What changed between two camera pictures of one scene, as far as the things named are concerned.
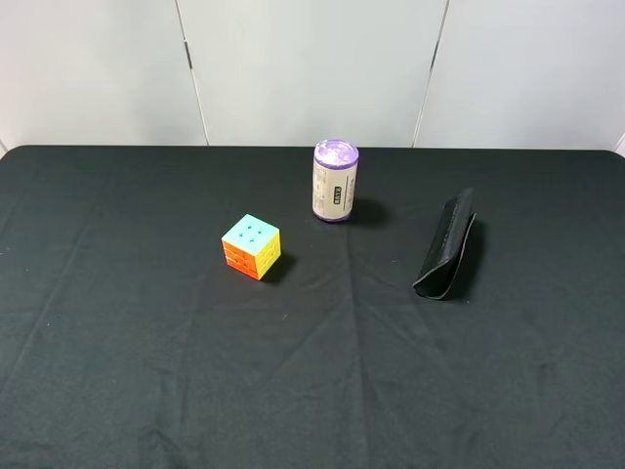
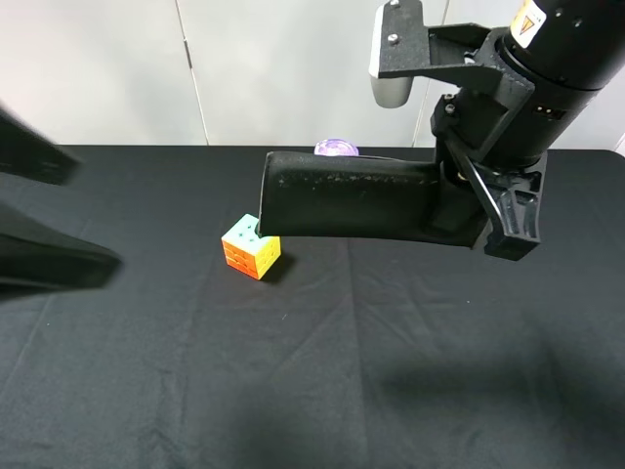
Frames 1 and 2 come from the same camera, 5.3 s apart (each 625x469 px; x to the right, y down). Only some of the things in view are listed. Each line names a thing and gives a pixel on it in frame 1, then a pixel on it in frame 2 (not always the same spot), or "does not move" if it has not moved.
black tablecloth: [127, 343] does not move
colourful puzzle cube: [252, 246] does not move
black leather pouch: [446, 251] -> [302, 193]
